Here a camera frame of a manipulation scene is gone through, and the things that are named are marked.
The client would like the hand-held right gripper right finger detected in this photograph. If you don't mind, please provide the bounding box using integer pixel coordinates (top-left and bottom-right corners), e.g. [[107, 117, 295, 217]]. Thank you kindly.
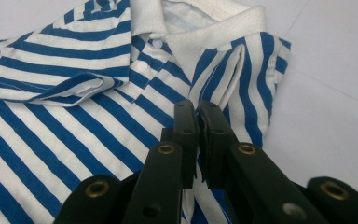
[[198, 99, 331, 224]]

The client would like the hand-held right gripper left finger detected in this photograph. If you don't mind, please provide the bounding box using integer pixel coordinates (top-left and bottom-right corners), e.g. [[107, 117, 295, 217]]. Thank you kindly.
[[122, 99, 200, 224]]

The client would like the blue white striped baby romper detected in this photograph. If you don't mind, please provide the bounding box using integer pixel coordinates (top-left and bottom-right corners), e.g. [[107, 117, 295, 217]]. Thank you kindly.
[[0, 0, 293, 224]]

